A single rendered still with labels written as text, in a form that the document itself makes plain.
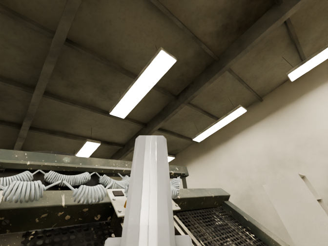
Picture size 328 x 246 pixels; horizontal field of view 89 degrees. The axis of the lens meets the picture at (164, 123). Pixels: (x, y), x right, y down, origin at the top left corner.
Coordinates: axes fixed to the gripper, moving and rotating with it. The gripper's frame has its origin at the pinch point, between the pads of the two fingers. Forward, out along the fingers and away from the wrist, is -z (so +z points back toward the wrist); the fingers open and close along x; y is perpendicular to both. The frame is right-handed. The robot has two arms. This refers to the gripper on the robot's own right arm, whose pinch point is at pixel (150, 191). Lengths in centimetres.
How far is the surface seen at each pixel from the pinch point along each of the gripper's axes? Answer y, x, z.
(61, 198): 61, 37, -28
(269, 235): 109, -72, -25
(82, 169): 49, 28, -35
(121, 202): 71, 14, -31
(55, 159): 82, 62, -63
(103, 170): 54, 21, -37
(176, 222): 83, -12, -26
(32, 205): 55, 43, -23
